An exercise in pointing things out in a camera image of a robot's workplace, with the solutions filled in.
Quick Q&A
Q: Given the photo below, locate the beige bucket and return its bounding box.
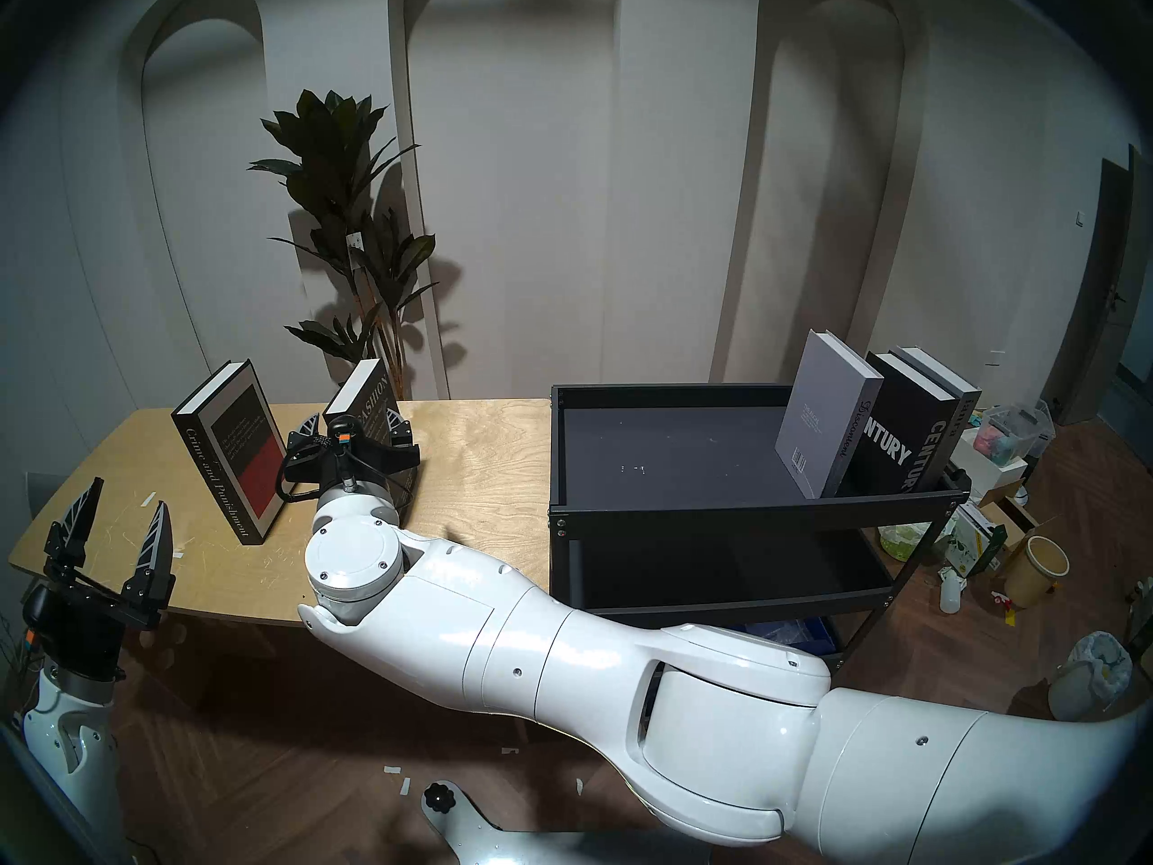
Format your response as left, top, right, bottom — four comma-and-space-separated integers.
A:
1002, 536, 1071, 609

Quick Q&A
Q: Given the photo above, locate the black Century book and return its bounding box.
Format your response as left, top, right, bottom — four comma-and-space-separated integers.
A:
851, 351, 960, 496

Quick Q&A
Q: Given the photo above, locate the dark door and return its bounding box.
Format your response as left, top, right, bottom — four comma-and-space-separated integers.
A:
1049, 147, 1153, 427

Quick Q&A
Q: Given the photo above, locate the light green plastic bag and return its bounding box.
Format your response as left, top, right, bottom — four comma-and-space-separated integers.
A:
878, 521, 947, 564

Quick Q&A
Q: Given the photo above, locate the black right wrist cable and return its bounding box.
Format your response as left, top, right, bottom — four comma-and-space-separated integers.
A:
275, 440, 388, 505

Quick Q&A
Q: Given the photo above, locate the tall green potted plant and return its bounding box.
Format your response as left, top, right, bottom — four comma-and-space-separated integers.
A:
250, 88, 440, 403

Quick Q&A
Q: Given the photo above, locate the light wooden display table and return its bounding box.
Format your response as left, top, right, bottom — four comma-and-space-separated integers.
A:
9, 399, 552, 630

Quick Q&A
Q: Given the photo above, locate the white bin with bag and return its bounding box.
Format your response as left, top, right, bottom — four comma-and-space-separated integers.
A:
1048, 632, 1134, 727

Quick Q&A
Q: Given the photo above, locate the brown cardboard box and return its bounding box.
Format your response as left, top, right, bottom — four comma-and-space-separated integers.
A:
982, 489, 1055, 549

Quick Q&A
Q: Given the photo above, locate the Crime and Punishment book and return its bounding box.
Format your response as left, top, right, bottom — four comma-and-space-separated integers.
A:
171, 360, 289, 546

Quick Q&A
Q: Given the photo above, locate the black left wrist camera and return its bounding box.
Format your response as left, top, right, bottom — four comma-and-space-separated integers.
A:
20, 579, 64, 650

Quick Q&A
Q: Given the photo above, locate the green and white carton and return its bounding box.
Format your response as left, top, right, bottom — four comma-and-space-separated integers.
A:
946, 503, 1008, 578

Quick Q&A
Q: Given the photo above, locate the light grey Iaura book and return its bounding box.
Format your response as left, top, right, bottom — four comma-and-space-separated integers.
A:
901, 345, 983, 477

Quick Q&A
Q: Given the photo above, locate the black Fashion book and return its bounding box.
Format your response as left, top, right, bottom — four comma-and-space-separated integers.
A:
324, 359, 420, 522

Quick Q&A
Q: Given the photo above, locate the black metal shelf cart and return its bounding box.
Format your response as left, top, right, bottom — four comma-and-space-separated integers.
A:
549, 384, 972, 675

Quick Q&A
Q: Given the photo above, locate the white cardboard box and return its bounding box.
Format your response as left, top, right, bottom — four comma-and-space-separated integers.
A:
950, 428, 1028, 499

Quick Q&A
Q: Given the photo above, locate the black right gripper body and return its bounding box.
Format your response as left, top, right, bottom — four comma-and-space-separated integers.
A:
275, 426, 422, 504

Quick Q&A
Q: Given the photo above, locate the grey metal robot base plate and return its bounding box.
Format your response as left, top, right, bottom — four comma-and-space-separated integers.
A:
423, 780, 685, 865

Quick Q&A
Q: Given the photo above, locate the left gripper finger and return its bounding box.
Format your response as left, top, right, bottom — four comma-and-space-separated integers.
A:
122, 501, 175, 607
45, 478, 104, 571

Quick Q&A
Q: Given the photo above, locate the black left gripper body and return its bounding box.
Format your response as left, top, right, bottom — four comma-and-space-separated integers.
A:
20, 548, 177, 684

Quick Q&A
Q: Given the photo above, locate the grey Discontent book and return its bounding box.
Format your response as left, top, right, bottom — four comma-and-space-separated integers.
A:
775, 330, 885, 499

